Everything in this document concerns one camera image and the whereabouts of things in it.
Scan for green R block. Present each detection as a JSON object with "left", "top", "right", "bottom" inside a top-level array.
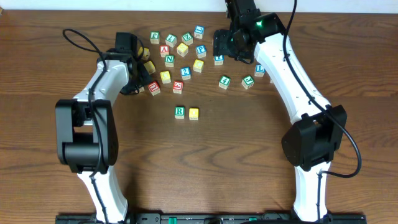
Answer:
[{"left": 174, "top": 106, "right": 185, "bottom": 119}]

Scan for yellow o block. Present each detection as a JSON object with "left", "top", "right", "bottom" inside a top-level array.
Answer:
[
  {"left": 189, "top": 108, "right": 199, "bottom": 120},
  {"left": 160, "top": 71, "right": 171, "bottom": 84}
]

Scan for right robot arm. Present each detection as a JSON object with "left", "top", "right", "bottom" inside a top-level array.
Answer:
[{"left": 213, "top": 0, "right": 347, "bottom": 222}]

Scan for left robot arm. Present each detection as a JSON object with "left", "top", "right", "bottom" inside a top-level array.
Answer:
[{"left": 55, "top": 32, "right": 151, "bottom": 223}]

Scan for yellow block upper left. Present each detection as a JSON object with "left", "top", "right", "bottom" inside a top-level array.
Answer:
[{"left": 137, "top": 47, "right": 150, "bottom": 61}]

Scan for blue T block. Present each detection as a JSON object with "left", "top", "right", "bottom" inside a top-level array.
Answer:
[{"left": 214, "top": 55, "right": 224, "bottom": 65}]

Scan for green F block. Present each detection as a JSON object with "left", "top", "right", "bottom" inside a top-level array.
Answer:
[{"left": 150, "top": 31, "right": 160, "bottom": 44}]

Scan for yellow S block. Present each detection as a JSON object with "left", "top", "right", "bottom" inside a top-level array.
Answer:
[{"left": 144, "top": 61, "right": 156, "bottom": 75}]

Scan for blue P block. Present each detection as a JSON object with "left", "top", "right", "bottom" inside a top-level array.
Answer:
[{"left": 195, "top": 45, "right": 207, "bottom": 58}]

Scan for blue L block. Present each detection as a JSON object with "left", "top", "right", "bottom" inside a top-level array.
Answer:
[{"left": 254, "top": 64, "right": 266, "bottom": 77}]

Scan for red A block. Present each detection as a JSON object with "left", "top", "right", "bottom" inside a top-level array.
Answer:
[{"left": 159, "top": 45, "right": 170, "bottom": 58}]

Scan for blue block top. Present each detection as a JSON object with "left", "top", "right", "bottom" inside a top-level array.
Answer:
[{"left": 194, "top": 26, "right": 205, "bottom": 39}]

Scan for green 4 block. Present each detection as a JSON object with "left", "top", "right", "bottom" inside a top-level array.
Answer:
[{"left": 218, "top": 75, "right": 231, "bottom": 90}]

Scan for green J block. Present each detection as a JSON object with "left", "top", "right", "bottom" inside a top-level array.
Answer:
[{"left": 241, "top": 75, "right": 255, "bottom": 90}]

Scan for yellow C block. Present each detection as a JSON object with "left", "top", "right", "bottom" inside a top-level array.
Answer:
[{"left": 193, "top": 59, "right": 204, "bottom": 73}]

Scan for green N block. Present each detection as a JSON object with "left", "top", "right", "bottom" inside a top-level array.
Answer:
[{"left": 165, "top": 55, "right": 175, "bottom": 67}]

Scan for green L block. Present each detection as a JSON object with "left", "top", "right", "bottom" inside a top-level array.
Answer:
[{"left": 165, "top": 34, "right": 177, "bottom": 48}]

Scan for red U block bottom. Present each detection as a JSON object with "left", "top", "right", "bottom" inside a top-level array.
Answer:
[{"left": 147, "top": 81, "right": 160, "bottom": 96}]

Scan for green Z block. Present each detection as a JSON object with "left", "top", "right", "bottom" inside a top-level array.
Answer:
[{"left": 182, "top": 32, "right": 193, "bottom": 45}]

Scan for yellow block upper middle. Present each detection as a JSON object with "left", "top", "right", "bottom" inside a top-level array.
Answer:
[{"left": 177, "top": 42, "right": 189, "bottom": 57}]

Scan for blue 2 block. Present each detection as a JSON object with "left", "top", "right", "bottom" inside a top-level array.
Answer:
[{"left": 180, "top": 67, "right": 192, "bottom": 80}]

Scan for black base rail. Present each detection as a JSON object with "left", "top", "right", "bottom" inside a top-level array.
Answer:
[{"left": 55, "top": 212, "right": 368, "bottom": 224}]

